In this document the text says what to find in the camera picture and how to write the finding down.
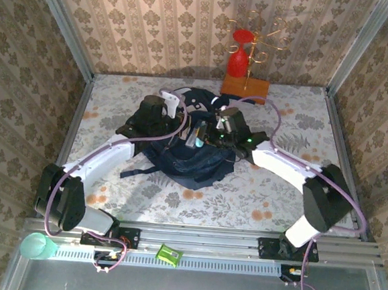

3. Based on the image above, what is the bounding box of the navy blue backpack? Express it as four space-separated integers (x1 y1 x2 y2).
119 81 260 194

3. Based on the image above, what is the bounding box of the floral table cover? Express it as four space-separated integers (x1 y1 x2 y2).
56 67 371 240

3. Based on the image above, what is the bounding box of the green wipes packet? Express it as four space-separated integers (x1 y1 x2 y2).
155 242 186 269

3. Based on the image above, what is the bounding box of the teal plastic cup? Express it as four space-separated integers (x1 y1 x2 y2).
19 232 58 263

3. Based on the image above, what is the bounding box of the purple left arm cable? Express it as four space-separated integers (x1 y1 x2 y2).
38 79 191 279

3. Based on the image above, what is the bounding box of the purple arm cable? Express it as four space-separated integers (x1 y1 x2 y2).
216 94 377 290
38 79 191 279

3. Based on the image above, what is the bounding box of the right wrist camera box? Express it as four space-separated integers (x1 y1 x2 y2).
214 106 241 133

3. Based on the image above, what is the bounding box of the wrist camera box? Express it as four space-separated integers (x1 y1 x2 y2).
158 89 183 121
214 106 241 133

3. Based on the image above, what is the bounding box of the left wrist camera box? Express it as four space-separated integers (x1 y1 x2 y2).
158 89 183 121

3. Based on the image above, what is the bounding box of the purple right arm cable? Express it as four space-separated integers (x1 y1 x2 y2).
216 94 377 290

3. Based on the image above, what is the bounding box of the gold wire stand wooden base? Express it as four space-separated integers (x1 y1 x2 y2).
220 8 291 102

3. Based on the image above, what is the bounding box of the aluminium frame side rail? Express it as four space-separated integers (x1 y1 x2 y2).
38 73 95 221
314 91 385 242

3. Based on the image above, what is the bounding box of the aluminium frame cross rail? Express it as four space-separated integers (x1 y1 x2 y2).
23 212 383 271

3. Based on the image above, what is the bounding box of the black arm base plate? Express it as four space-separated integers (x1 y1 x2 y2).
80 223 141 250
257 236 321 265

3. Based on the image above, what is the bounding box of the white slotted cable duct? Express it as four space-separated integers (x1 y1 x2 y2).
55 244 282 279

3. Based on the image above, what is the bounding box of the aluminium frame post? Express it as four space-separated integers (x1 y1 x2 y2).
327 0 388 100
23 0 101 80

